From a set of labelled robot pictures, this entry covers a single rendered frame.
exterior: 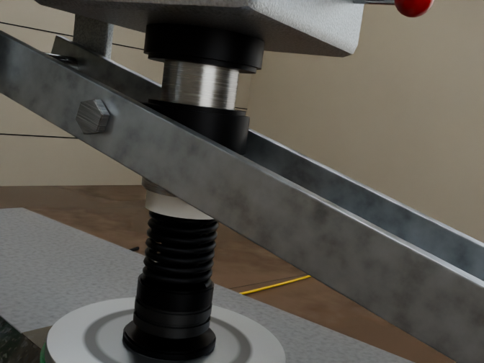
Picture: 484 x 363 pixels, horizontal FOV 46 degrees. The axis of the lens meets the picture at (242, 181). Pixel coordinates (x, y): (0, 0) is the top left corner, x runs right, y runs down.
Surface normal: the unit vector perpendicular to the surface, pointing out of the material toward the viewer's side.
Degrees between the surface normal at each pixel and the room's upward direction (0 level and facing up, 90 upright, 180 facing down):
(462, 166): 90
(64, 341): 0
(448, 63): 90
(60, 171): 90
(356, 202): 90
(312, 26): 113
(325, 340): 0
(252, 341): 0
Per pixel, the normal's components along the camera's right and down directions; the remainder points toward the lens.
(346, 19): 0.87, 0.18
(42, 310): 0.13, -0.98
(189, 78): -0.20, 0.11
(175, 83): -0.56, 0.04
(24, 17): 0.69, 0.19
